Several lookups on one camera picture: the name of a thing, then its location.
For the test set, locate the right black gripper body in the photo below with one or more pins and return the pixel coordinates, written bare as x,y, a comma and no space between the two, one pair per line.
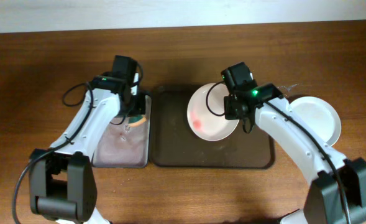
230,109

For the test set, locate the pink plate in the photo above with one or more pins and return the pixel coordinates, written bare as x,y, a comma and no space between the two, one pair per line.
202,122

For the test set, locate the orange green sponge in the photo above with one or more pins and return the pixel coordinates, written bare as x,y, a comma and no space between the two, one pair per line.
138,120

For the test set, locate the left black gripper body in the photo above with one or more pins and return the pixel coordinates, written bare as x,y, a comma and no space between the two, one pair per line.
138,107

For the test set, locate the small metal tray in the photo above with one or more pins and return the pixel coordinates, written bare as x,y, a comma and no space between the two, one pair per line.
123,146

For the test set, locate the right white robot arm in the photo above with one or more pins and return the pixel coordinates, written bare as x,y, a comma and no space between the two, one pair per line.
337,185

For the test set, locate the large dark brown tray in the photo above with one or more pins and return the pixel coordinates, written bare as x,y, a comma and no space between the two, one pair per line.
174,144

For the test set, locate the white plate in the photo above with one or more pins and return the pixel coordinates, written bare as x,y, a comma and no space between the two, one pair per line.
320,116

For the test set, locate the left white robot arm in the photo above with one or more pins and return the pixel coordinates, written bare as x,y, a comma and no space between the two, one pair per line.
61,180

